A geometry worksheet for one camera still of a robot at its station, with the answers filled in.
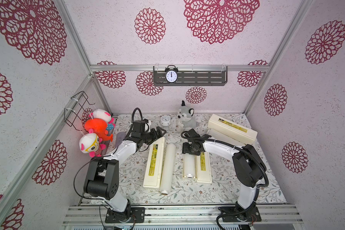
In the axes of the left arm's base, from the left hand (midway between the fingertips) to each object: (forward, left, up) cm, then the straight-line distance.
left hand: (162, 134), depth 90 cm
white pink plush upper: (+13, +39, +4) cm, 42 cm away
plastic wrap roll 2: (-17, -16, -8) cm, 25 cm away
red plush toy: (+2, +38, +5) cm, 39 cm away
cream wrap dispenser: (-17, +4, -6) cm, 18 cm away
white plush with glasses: (-10, +39, +5) cm, 41 cm away
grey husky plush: (+13, -15, +1) cm, 20 cm away
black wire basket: (+2, +45, +19) cm, 49 cm away
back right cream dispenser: (+12, -43, -8) cm, 46 cm away
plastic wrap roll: (-19, -4, -9) cm, 21 cm away
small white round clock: (+22, -1, -12) cm, 25 cm away
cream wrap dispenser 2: (-19, -25, -12) cm, 34 cm away
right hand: (-5, -14, -10) cm, 18 cm away
